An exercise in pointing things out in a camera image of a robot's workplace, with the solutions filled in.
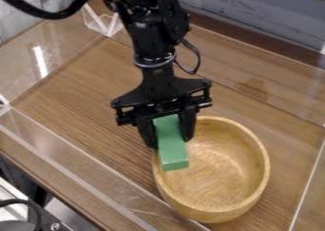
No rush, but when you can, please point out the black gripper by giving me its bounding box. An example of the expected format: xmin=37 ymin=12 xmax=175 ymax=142
xmin=111 ymin=55 xmax=212 ymax=149

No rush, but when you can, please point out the green rectangular block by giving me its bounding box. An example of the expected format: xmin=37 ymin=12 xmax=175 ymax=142
xmin=154 ymin=115 xmax=188 ymax=171

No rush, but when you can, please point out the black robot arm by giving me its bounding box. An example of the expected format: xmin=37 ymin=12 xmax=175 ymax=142
xmin=105 ymin=0 xmax=212 ymax=148

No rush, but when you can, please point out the brown wooden bowl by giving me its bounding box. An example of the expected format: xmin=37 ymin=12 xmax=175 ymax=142
xmin=152 ymin=116 xmax=270 ymax=223

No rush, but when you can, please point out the clear acrylic tray enclosure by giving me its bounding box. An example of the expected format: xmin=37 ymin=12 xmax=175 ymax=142
xmin=0 ymin=0 xmax=325 ymax=231

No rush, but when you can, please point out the clear acrylic corner bracket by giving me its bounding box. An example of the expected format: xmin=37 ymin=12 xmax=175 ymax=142
xmin=81 ymin=4 xmax=123 ymax=37

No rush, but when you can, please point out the black metal table bracket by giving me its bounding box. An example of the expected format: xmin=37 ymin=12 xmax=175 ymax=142
xmin=27 ymin=194 xmax=76 ymax=231

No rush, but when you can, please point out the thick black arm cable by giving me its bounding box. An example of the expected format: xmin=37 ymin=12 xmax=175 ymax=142
xmin=0 ymin=0 xmax=93 ymax=20

